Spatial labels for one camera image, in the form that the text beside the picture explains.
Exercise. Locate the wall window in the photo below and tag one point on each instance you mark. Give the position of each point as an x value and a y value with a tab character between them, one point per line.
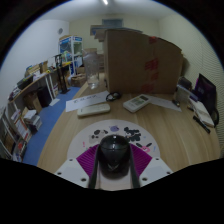
111	23

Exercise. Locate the small cardboard box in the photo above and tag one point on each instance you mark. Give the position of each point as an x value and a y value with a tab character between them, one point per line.
79	80

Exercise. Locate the large brown cardboard box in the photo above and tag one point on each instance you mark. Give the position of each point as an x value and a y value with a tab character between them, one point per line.
133	63

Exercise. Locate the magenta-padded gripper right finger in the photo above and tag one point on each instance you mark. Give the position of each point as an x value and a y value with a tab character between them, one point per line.
155	170

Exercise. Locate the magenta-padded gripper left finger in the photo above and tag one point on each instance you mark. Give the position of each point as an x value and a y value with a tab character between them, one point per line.
71	171

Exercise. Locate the cluttered shelf unit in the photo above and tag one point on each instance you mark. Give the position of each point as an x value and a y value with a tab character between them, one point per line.
13	133

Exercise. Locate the white remote with buttons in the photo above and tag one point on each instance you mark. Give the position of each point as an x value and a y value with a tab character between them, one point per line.
136	102

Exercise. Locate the slim white remote control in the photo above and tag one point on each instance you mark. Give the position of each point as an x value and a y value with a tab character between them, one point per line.
93	109

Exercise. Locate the blue and white cabinet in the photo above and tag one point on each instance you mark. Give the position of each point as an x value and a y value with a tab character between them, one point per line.
70	50

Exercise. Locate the white open notebook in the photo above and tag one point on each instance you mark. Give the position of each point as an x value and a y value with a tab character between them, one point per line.
202	113

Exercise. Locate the clear plastic cup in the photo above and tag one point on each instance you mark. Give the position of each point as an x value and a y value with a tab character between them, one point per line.
182	94

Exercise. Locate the round wall clock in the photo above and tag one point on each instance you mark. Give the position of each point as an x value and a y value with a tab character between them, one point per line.
60	31

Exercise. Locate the black computer mouse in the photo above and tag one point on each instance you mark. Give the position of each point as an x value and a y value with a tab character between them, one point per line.
114	155

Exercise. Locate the tall clear plastic jar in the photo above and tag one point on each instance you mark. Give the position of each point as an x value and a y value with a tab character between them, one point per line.
91	68

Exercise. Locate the small black clip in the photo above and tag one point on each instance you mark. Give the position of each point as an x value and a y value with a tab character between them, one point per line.
176	103

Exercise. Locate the wooden side desk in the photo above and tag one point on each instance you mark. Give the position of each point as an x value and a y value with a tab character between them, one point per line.
36	83

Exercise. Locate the ceiling tube light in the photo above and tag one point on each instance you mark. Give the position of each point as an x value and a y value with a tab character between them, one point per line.
105	2

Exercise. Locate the black marker pen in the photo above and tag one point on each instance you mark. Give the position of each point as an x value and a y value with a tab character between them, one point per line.
201	124

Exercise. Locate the black binder clip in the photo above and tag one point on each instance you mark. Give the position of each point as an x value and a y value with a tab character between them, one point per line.
113	96

